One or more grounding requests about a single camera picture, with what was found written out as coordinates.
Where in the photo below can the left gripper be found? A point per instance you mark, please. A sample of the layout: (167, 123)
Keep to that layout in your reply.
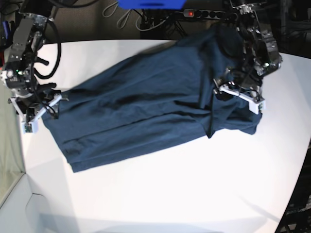
(238, 83)

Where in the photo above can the red box at table edge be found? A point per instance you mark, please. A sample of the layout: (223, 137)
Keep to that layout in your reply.
(1, 59)

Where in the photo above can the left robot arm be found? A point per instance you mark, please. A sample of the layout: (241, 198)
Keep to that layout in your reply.
(259, 56)

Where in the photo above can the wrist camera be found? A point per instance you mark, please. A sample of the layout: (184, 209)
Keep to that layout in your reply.
(30, 127)
(257, 107)

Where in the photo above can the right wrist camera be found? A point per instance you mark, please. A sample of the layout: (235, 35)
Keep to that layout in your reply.
(30, 127)

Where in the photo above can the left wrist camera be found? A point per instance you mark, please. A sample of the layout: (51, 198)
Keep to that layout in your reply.
(257, 107)

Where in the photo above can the black power strip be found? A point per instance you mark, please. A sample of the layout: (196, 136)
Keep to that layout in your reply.
(203, 14)

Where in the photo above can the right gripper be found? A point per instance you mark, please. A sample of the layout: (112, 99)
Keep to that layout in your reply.
(34, 105)

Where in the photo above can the blue plastic bin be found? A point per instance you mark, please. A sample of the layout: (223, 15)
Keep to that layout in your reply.
(151, 4)

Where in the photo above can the dark blue t-shirt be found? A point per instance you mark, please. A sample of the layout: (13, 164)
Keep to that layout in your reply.
(150, 102)

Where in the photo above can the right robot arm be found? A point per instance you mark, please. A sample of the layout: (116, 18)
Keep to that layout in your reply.
(18, 72)

